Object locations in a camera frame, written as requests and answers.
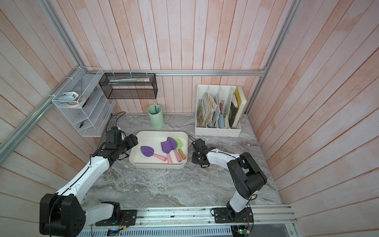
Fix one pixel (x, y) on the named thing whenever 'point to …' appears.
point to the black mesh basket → (129, 86)
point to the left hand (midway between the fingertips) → (133, 141)
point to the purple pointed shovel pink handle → (173, 143)
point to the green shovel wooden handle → (179, 144)
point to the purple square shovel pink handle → (198, 165)
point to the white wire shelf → (90, 118)
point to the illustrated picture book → (204, 112)
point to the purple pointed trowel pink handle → (148, 151)
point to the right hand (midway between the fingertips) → (196, 158)
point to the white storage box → (153, 139)
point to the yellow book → (241, 102)
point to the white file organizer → (214, 109)
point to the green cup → (156, 116)
